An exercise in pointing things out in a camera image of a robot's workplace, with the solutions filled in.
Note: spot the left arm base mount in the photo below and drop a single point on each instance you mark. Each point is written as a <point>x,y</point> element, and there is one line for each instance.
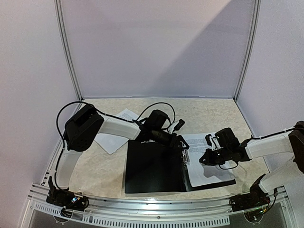
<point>66,199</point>

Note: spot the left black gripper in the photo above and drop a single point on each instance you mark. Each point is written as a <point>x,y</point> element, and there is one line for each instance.
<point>177,142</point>

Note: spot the curved aluminium rail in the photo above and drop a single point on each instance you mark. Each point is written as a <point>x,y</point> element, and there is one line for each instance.
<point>158,206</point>

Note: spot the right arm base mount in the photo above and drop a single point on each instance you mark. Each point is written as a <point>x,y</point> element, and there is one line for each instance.
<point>255,198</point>

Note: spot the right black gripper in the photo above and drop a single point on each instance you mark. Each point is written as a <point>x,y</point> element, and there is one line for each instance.
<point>213,156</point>

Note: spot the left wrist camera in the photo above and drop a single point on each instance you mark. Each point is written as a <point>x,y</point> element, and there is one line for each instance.
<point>176,126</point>

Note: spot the right aluminium frame post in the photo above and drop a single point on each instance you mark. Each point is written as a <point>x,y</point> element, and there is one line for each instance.
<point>249,47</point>

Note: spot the black file folder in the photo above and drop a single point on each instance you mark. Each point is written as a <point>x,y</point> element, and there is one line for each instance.
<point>154,168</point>

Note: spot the perforated white cable tray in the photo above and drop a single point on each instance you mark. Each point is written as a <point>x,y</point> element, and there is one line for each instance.
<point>45,216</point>

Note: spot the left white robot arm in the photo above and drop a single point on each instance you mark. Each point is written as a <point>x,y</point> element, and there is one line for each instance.
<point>82,128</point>

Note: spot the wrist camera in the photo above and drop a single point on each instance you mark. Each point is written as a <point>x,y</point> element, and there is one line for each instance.
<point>211,141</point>
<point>176,126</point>

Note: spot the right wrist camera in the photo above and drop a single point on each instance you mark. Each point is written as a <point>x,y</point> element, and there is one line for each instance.
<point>211,141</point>

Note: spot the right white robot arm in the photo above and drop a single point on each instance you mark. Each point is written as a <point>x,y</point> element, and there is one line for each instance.
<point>289,141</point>

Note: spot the printed paper stack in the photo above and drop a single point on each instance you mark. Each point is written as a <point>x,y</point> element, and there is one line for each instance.
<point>117,130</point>

